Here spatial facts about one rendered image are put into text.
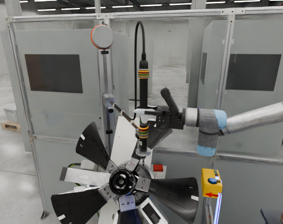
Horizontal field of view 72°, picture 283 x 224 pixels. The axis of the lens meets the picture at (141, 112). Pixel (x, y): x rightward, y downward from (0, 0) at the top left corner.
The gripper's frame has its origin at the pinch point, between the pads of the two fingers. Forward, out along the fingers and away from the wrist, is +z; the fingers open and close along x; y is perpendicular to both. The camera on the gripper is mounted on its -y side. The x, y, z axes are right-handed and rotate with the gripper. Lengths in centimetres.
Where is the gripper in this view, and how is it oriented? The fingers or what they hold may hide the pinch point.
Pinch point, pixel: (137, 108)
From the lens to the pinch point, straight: 82.2
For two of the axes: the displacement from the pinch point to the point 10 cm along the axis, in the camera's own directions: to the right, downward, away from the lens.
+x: 2.1, -3.1, 9.3
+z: -9.8, -0.8, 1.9
